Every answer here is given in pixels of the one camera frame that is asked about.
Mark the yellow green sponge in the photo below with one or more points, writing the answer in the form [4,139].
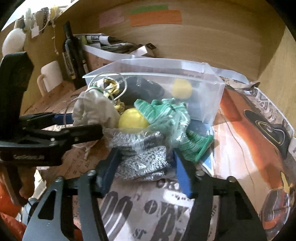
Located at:
[181,89]

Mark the green sticky note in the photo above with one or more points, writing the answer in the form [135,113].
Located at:
[149,8]

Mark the pink sticky note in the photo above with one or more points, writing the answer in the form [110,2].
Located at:
[111,17]

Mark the white mug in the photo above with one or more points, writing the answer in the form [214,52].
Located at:
[50,77]

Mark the yellow floral scrunchie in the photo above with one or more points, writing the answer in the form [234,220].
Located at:
[111,90]

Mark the orange sticky note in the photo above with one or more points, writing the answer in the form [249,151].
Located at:
[170,16]

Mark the clear plastic bin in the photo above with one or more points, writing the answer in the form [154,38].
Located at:
[207,86]

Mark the green striped sock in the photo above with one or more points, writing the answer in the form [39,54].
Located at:
[172,119]

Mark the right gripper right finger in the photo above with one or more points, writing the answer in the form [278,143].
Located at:
[186,175]

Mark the dark wine bottle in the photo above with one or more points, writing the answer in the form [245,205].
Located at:
[75,62]

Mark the left hand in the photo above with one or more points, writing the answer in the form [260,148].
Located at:
[25,182]

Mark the yellow felt ball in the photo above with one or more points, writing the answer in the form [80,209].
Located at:
[132,121]

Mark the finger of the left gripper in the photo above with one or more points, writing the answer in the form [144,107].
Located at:
[71,135]
[61,118]

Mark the white fluffy pompom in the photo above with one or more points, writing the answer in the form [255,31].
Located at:
[14,42]

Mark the grey knitted sock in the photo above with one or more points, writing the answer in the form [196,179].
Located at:
[146,155]

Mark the white cloth with ring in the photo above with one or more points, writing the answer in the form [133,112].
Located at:
[92,107]

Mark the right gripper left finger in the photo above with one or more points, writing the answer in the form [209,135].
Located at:
[105,171]

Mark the white tray of papers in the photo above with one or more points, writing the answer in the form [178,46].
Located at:
[100,50]

